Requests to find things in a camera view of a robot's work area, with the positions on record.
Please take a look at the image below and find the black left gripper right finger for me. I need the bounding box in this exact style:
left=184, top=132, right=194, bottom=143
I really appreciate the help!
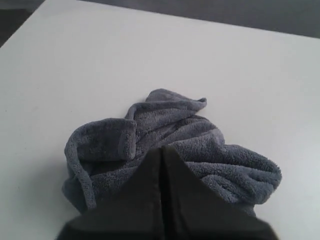
left=162, top=146, right=278, bottom=240

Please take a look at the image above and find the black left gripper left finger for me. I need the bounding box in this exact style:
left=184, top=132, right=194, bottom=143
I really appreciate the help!
left=59, top=148, right=164, bottom=240

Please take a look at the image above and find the grey fleece towel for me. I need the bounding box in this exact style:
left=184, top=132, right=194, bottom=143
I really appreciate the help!
left=62, top=89, right=282, bottom=215

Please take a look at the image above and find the grey backdrop cloth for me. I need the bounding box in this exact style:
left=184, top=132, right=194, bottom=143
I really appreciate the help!
left=0, top=0, right=320, bottom=48

